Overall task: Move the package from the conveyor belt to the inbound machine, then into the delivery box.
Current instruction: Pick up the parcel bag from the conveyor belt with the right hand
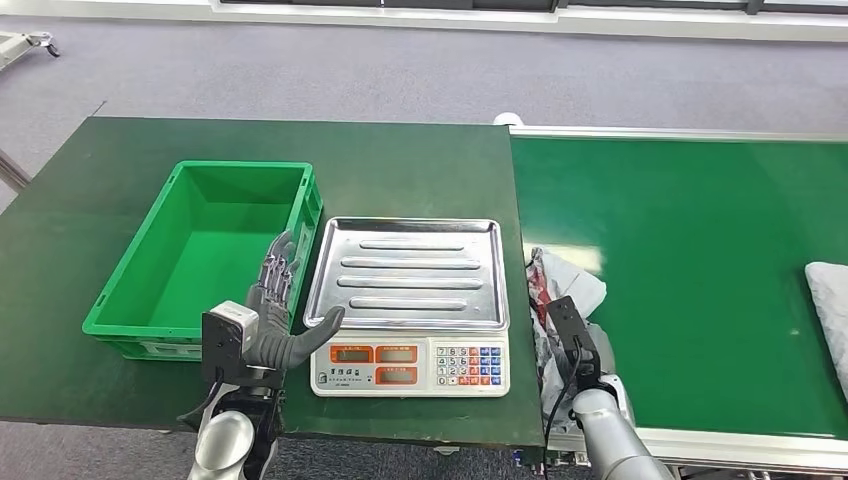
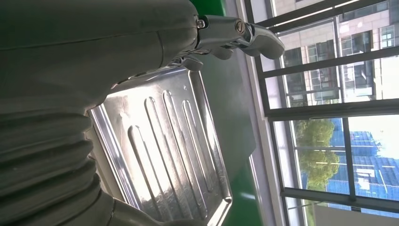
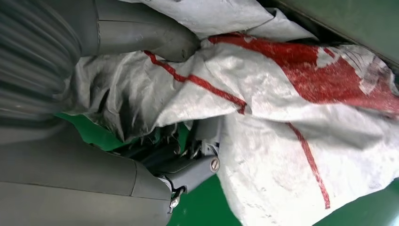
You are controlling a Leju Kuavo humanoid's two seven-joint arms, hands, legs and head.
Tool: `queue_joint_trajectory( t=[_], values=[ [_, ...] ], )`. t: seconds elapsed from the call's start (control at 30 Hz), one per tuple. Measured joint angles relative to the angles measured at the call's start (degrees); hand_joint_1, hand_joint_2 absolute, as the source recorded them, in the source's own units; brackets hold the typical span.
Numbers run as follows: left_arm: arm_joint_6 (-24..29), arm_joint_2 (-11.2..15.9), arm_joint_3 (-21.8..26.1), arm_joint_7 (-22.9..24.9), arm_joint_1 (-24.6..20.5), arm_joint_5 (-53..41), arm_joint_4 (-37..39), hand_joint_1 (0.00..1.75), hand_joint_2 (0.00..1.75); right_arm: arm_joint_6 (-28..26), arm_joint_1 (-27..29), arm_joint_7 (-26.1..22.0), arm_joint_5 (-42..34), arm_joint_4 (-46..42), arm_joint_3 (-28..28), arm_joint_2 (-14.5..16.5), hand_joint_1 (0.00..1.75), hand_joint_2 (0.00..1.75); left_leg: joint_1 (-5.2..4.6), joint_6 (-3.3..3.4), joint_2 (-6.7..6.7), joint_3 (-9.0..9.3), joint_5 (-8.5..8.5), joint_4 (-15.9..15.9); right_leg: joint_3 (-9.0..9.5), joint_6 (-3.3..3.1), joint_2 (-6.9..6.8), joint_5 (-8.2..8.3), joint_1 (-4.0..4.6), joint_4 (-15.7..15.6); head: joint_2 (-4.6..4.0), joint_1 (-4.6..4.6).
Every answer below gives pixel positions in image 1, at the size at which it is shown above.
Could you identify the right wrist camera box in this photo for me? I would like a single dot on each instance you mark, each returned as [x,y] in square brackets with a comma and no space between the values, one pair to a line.
[570,324]

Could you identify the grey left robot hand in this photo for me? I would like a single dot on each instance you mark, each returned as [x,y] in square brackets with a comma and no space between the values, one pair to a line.
[272,331]

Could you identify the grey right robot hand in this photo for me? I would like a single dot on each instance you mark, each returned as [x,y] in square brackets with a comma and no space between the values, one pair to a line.
[604,351]

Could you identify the steel weighing tray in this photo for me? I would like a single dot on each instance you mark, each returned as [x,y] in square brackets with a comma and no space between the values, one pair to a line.
[411,272]

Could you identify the white cart frame with caster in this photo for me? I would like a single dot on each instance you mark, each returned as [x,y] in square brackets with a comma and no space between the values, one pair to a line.
[16,45]

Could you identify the green conveyor belt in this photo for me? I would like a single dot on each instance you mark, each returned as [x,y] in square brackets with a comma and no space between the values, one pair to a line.
[715,232]

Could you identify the grey metal bar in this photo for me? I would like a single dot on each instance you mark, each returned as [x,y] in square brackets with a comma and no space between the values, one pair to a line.
[13,171]

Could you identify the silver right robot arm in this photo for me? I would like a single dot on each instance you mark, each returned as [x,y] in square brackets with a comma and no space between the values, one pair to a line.
[609,430]

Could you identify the grey mailer package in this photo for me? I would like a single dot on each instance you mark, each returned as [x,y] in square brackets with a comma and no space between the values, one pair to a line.
[831,298]
[570,281]

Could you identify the green plastic crate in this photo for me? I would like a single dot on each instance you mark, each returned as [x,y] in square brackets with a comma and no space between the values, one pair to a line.
[205,252]

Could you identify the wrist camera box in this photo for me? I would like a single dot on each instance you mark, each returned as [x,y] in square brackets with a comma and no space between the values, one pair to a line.
[228,324]
[570,324]

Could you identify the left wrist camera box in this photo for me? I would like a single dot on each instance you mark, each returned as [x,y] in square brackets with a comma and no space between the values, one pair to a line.
[228,324]

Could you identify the flat grey mailer package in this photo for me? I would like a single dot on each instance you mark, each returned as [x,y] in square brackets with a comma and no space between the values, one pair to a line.
[831,298]

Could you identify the white conveyor roller end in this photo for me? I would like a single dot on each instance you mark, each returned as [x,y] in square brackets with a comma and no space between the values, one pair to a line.
[507,119]

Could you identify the white electronic scale base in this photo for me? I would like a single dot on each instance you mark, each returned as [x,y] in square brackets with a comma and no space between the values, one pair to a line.
[411,384]

